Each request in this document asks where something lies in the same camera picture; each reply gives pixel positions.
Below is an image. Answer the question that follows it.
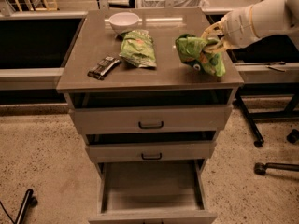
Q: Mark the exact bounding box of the middle grey drawer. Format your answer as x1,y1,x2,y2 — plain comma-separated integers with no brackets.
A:
86,131,216,162

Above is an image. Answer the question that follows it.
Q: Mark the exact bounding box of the black stand leg left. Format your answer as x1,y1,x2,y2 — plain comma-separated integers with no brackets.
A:
0,189,38,224

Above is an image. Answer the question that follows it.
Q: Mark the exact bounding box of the white ceramic bowl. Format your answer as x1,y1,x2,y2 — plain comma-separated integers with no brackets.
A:
108,12,139,35

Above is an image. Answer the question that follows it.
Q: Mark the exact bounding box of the grey drawer cabinet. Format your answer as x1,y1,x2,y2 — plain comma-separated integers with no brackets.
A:
56,7,245,224

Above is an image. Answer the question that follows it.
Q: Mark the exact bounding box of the green chip bag on counter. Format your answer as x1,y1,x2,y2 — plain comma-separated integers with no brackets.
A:
120,29,157,68

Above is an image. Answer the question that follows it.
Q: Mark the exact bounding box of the dark snack bar wrapper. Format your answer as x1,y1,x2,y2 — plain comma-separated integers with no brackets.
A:
88,56,121,80

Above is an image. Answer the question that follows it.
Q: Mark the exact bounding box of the black caster wheel right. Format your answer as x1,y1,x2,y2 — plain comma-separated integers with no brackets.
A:
287,129,299,144

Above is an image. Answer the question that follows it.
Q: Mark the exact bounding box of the black table leg frame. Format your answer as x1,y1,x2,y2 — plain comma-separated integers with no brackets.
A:
235,92,299,147

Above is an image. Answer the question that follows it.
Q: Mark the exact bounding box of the bottom grey drawer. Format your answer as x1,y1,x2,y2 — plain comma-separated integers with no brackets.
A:
89,161,217,224

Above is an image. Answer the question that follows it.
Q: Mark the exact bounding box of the black top drawer handle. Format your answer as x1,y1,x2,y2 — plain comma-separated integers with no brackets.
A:
138,121,164,130

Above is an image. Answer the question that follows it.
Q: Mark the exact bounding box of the white wire basket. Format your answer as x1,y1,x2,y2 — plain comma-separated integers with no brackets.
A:
135,0,209,8

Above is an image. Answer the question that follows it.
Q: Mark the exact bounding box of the black chair leg caster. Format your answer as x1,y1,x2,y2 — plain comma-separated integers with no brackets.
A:
254,162,299,175

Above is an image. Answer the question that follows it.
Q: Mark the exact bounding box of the grey drawer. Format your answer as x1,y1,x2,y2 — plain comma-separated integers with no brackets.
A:
89,161,217,224
70,89,232,134
86,131,216,162

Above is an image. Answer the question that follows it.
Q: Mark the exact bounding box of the black drawer handle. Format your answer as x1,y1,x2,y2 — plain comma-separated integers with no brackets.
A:
141,153,163,161
138,121,164,130

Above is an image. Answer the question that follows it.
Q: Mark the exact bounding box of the green rice chip bag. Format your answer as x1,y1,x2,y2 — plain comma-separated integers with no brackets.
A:
175,34,226,77

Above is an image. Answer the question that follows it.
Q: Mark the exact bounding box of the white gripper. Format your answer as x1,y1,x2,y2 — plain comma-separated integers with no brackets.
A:
201,6,259,53

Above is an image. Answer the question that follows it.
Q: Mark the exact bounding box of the black middle drawer handle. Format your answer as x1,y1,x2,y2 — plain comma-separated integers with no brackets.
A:
141,153,163,161

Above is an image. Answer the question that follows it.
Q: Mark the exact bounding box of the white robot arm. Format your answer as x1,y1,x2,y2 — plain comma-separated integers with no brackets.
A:
202,0,299,53

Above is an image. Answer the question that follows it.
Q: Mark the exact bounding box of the top grey drawer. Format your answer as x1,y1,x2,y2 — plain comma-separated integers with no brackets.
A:
70,89,232,134

